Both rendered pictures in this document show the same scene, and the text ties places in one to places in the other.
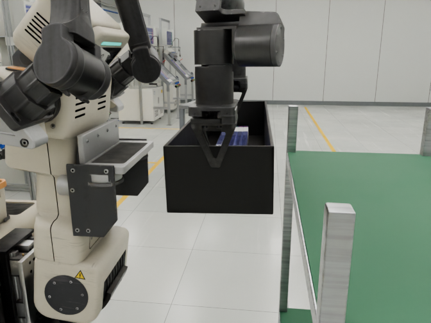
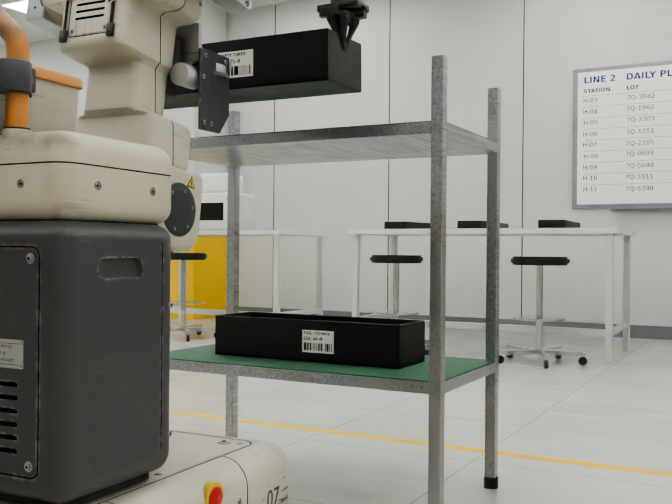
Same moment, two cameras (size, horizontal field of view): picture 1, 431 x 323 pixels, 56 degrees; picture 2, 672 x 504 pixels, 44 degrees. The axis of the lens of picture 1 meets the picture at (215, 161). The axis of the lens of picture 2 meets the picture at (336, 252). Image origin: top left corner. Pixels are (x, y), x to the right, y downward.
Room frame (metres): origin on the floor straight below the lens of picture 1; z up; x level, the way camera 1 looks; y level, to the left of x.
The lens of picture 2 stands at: (-0.04, 1.72, 0.65)
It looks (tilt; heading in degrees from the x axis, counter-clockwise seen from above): 0 degrees down; 291
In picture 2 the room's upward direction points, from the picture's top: straight up
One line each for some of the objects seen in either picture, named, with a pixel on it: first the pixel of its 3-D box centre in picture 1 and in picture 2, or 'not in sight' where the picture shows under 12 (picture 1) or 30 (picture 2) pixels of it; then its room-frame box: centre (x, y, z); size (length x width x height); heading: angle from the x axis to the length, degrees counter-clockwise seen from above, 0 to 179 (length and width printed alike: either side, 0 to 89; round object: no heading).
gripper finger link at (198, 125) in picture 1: (215, 136); (339, 30); (0.61, 0.00, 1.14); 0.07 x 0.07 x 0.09; 84
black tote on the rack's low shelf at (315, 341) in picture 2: not in sight; (317, 337); (0.82, -0.40, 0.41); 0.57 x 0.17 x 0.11; 173
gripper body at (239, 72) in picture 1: (235, 70); not in sight; (1.17, -0.06, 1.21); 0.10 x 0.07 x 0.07; 174
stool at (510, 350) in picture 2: not in sight; (540, 309); (0.56, -3.22, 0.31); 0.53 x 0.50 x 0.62; 16
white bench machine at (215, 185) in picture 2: not in sight; (221, 202); (3.22, -4.20, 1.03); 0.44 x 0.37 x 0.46; 179
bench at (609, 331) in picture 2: not in sight; (488, 288); (0.99, -3.90, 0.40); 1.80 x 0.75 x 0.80; 173
